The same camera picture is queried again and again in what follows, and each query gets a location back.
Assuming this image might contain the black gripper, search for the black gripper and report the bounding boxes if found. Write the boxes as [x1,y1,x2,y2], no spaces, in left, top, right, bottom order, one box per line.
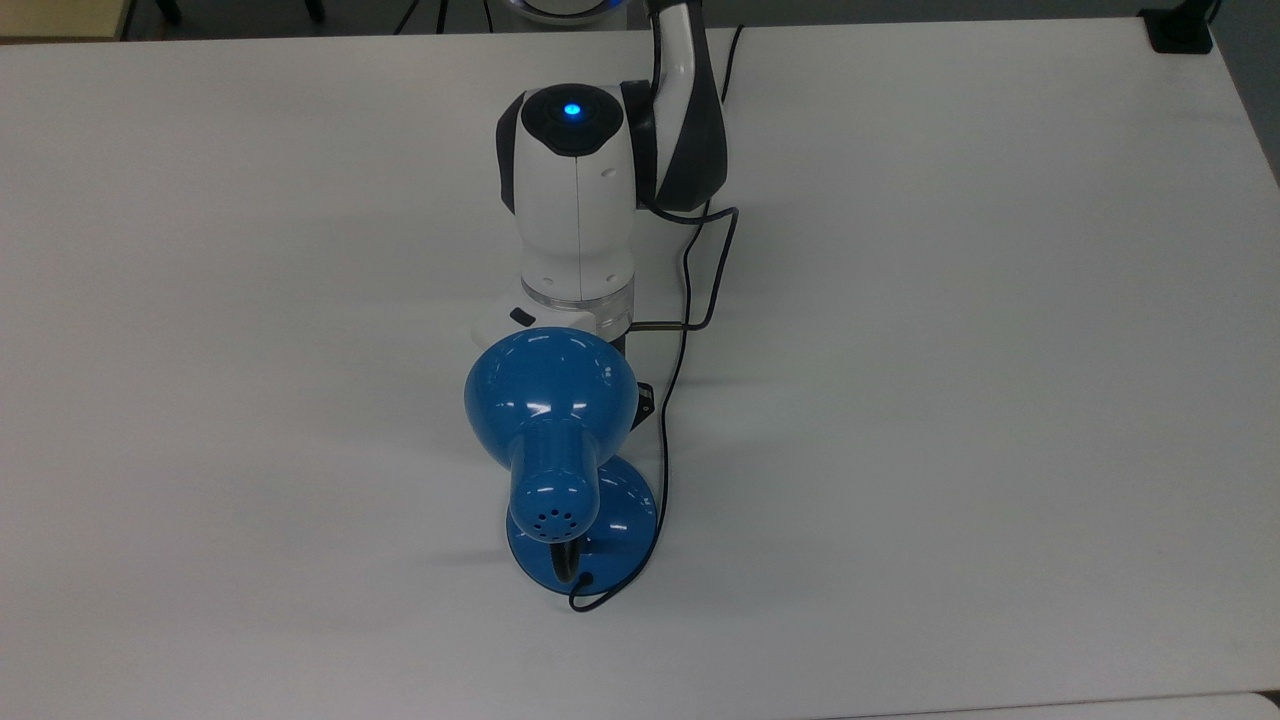
[606,335,656,433]

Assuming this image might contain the blue gooseneck desk lamp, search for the blue gooseneck desk lamp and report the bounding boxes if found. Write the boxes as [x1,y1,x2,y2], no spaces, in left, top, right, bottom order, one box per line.
[463,327,660,600]

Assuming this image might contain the black tripod legs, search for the black tripod legs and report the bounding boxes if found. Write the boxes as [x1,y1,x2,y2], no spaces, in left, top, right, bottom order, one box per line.
[392,0,497,37]

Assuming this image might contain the black table clamp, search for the black table clamp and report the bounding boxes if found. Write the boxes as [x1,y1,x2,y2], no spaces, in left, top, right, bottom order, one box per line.
[1138,0,1223,55]

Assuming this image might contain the wooden desk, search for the wooden desk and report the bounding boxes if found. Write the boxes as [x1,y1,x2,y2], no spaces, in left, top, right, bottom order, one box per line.
[0,0,137,44]

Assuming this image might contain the black lamp power cable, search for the black lamp power cable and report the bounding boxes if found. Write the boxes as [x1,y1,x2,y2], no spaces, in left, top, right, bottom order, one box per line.
[568,22,746,614]

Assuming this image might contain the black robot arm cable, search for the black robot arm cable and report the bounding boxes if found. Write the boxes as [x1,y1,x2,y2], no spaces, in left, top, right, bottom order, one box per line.
[628,196,741,333]

